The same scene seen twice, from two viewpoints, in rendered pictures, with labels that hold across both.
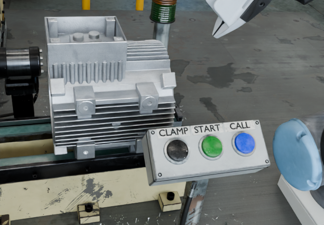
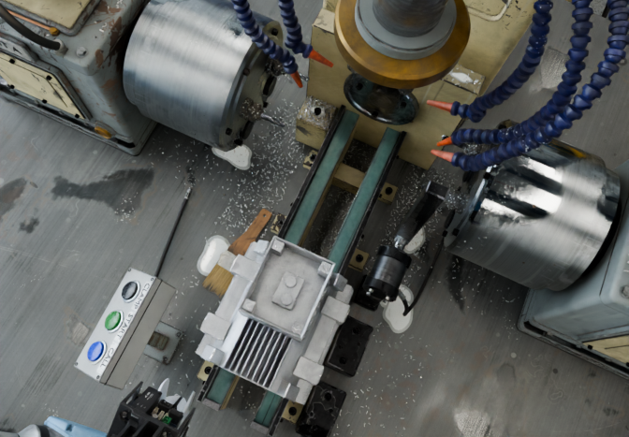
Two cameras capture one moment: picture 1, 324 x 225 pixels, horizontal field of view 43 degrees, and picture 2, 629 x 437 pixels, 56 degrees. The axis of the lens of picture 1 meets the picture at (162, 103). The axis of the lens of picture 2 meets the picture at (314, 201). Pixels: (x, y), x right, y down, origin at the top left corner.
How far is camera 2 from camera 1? 0.89 m
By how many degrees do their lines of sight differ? 67
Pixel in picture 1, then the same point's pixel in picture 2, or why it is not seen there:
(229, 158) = (99, 331)
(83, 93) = (243, 265)
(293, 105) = not seen: outside the picture
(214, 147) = (109, 320)
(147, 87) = (216, 327)
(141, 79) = (232, 331)
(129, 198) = not seen: hidden behind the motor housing
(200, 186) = not seen: hidden behind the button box
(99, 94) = (242, 284)
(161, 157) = (136, 277)
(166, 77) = (210, 349)
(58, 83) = (261, 246)
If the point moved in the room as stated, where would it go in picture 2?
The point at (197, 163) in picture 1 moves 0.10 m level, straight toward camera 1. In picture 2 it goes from (115, 303) to (80, 253)
